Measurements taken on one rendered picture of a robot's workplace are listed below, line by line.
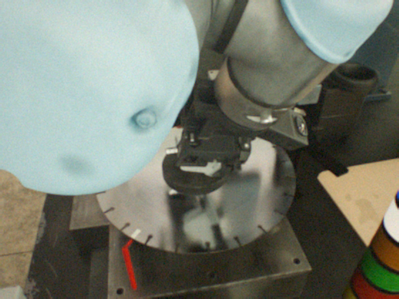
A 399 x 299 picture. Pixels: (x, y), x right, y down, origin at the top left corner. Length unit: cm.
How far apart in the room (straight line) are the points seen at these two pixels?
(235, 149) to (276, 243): 26
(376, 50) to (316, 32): 100
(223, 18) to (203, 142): 18
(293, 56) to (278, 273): 40
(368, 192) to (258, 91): 65
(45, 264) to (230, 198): 40
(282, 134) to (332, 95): 51
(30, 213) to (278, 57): 179
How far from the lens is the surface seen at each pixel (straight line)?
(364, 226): 81
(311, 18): 21
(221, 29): 23
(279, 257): 58
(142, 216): 50
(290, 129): 41
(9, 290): 55
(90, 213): 69
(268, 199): 52
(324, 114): 91
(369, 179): 92
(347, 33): 22
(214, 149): 37
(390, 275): 36
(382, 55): 124
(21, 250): 180
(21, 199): 203
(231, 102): 29
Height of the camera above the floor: 133
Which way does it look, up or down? 39 degrees down
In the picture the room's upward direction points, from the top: straight up
